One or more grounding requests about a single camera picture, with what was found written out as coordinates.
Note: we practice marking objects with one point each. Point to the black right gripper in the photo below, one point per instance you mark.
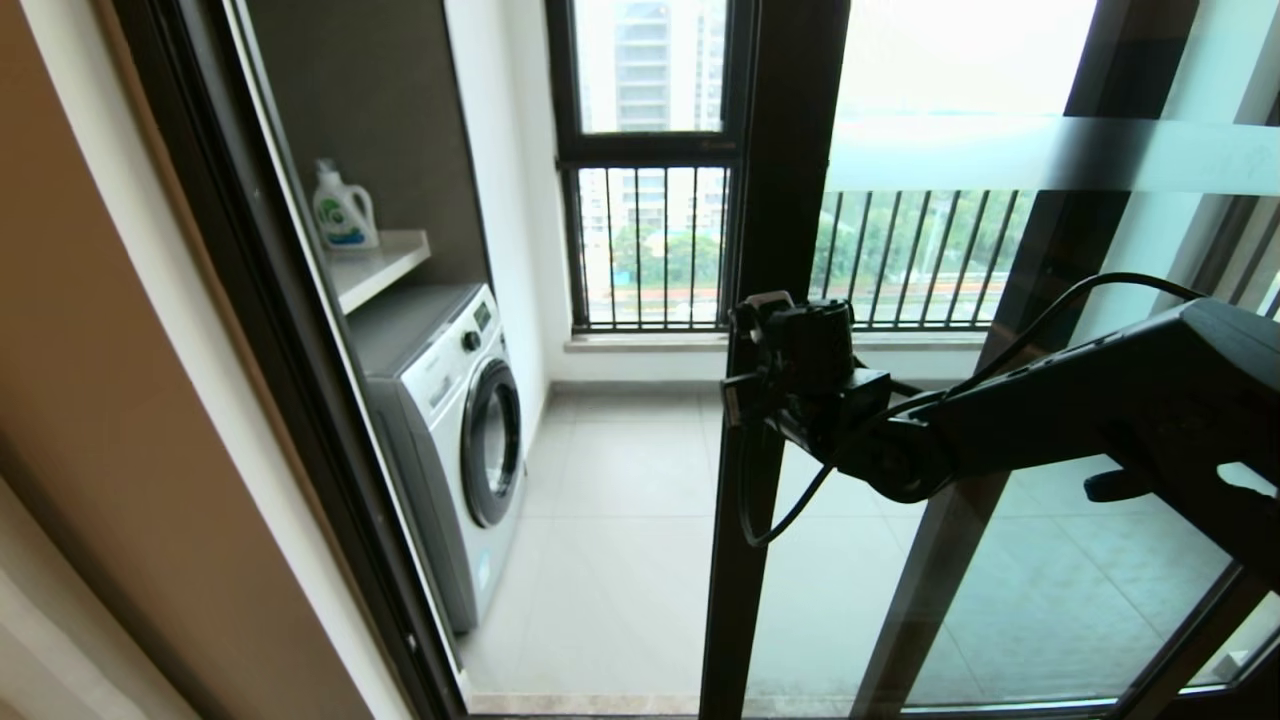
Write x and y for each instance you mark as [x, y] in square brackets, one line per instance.
[830, 405]

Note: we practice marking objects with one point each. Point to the white wall shelf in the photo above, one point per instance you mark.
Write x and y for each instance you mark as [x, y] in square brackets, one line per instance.
[378, 265]

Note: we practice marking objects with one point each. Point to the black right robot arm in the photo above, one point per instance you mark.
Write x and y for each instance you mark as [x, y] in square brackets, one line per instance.
[1150, 400]

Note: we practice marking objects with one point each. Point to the dark-framed fixed glass door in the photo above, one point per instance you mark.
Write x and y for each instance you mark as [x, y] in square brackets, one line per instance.
[1100, 100]

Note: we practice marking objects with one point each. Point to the long black balcony railing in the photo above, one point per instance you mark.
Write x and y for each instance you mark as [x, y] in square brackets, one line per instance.
[650, 320]

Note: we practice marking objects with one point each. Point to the long grey stone sill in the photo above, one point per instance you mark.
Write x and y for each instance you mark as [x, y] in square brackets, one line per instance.
[640, 342]

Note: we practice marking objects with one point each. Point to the grey high-rise building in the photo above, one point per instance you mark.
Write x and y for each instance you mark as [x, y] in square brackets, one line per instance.
[660, 60]

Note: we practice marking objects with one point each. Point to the white front-load washing machine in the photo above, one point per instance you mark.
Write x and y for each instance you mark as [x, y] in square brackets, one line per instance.
[440, 420]

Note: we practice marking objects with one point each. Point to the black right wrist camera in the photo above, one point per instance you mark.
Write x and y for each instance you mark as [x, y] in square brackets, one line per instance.
[800, 335]

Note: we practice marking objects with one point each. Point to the black window frame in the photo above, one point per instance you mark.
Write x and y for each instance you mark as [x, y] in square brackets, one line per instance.
[560, 80]

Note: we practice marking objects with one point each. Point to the dark-framed sliding glass door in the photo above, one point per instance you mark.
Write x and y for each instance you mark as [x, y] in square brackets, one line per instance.
[790, 150]

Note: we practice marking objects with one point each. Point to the white laundry detergent bottle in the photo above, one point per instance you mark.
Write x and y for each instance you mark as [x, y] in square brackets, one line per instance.
[343, 215]

